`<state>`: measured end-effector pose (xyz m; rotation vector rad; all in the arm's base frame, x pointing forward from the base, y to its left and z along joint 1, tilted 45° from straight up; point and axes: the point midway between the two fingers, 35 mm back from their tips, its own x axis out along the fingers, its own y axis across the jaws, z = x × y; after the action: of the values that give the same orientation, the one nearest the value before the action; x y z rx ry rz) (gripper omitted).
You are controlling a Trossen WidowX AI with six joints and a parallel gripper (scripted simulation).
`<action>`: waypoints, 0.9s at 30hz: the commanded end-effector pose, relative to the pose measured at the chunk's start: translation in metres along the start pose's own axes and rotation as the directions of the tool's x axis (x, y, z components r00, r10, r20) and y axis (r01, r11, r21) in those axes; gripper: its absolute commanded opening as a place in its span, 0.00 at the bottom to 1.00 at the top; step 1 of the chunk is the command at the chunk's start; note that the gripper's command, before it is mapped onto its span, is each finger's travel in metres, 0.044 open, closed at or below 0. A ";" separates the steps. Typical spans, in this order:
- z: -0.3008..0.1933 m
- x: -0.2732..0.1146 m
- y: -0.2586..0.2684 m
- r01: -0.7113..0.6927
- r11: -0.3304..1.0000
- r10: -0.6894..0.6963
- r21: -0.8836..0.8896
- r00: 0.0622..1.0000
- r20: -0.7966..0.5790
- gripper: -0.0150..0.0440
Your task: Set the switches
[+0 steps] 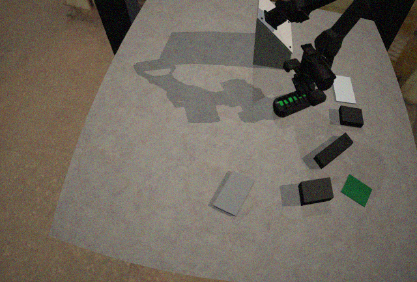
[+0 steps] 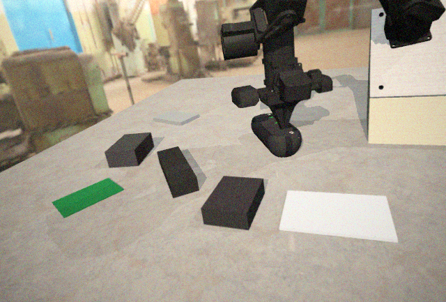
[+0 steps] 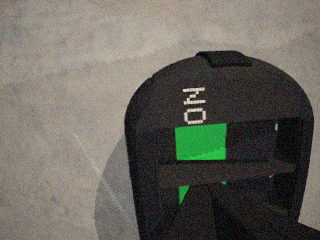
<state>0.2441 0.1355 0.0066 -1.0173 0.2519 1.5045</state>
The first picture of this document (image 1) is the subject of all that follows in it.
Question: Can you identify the flat green rectangular plate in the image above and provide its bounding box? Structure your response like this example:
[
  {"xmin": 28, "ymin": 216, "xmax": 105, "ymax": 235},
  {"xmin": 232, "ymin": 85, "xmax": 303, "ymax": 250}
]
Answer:
[{"xmin": 341, "ymin": 174, "xmax": 372, "ymax": 207}]

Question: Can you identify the white flat sheet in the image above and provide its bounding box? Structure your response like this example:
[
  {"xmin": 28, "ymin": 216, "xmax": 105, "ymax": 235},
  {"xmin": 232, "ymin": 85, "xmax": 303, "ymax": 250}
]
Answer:
[{"xmin": 333, "ymin": 76, "xmax": 356, "ymax": 104}]

